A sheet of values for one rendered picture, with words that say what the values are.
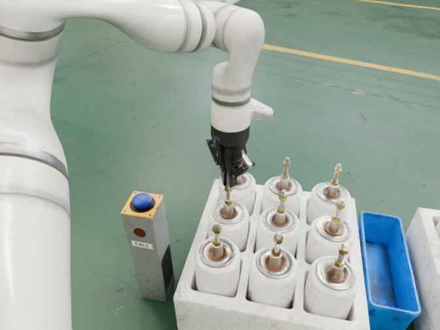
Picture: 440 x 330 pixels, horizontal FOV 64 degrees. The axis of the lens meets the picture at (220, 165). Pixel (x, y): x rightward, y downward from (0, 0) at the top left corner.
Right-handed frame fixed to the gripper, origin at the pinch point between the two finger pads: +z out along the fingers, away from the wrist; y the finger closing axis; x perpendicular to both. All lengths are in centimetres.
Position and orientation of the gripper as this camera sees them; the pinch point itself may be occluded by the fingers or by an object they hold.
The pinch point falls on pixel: (228, 179)
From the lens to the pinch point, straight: 75.8
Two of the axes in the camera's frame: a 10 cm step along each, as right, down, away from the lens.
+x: 7.8, -3.9, 5.0
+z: 0.0, 7.9, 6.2
